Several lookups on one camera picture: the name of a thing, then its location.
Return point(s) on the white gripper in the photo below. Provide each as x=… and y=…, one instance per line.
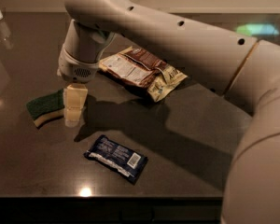
x=75, y=68

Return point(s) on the green and yellow sponge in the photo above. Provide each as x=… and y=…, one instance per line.
x=46, y=108

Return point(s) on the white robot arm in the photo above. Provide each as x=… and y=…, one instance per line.
x=242, y=69

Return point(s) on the blue rxbar blueberry wrapper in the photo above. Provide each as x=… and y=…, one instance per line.
x=117, y=157

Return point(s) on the brown and cream snack bag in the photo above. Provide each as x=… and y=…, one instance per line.
x=138, y=68

